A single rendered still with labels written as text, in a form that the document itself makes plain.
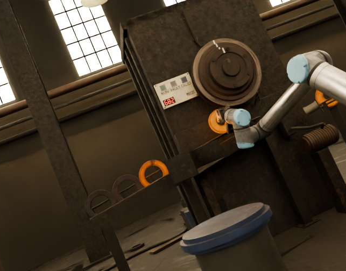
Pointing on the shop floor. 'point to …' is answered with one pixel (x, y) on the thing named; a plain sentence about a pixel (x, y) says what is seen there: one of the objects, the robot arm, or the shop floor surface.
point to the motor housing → (328, 165)
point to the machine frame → (323, 204)
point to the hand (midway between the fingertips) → (219, 118)
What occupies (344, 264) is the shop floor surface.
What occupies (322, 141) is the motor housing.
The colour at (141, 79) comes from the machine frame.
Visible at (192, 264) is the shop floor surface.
